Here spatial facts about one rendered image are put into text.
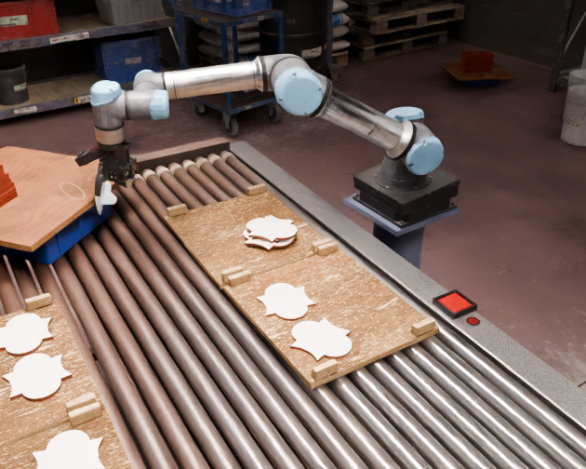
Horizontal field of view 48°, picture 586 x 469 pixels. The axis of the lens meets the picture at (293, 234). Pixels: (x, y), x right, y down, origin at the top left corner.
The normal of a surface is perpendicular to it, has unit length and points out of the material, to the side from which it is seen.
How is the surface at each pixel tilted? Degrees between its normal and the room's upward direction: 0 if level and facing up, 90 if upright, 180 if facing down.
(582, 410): 0
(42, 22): 90
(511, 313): 0
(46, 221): 0
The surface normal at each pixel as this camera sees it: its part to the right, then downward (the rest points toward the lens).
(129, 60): 0.50, 0.44
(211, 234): -0.01, -0.86
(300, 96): 0.07, 0.48
